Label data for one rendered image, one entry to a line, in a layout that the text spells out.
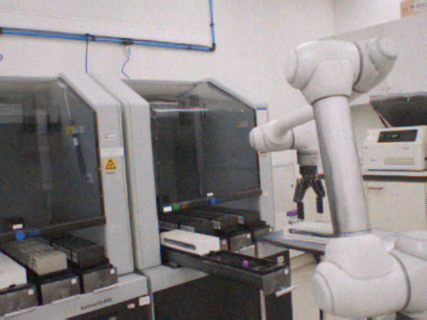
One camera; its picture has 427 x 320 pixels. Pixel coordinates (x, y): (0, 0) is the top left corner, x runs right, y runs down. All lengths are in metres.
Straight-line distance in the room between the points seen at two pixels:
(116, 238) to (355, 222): 1.00
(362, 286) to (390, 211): 2.76
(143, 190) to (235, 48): 2.17
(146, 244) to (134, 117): 0.53
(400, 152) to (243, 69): 1.47
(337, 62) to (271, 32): 2.90
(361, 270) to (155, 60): 2.46
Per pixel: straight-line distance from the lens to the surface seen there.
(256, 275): 1.49
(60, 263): 1.71
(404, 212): 3.81
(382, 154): 3.84
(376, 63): 1.29
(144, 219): 1.85
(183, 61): 3.39
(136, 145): 1.82
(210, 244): 1.75
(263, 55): 3.98
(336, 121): 1.20
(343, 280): 1.12
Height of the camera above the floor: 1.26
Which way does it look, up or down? 3 degrees down
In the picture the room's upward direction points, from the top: 4 degrees counter-clockwise
